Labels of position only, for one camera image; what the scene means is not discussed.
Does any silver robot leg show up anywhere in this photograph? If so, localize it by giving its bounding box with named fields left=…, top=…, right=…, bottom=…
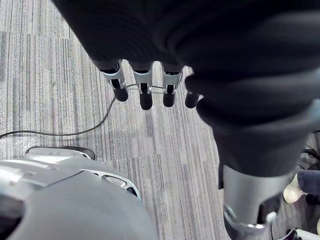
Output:
left=0, top=156, right=161, bottom=240

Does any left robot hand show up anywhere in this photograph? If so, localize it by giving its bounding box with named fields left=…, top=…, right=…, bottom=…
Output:
left=51, top=0, right=320, bottom=240

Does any black cable bundle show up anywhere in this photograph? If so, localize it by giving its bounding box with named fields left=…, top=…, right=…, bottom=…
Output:
left=302, top=147, right=320, bottom=161

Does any person's white shoe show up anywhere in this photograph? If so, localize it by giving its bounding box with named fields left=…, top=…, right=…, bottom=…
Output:
left=283, top=173, right=308, bottom=205

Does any person's leg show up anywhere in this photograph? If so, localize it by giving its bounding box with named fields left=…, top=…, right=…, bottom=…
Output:
left=297, top=168, right=320, bottom=196

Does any thin black cable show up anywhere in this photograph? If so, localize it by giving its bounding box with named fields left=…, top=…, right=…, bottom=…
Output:
left=0, top=84, right=167, bottom=140

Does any white object with black trim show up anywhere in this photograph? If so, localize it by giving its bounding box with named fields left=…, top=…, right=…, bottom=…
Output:
left=281, top=227, right=320, bottom=240

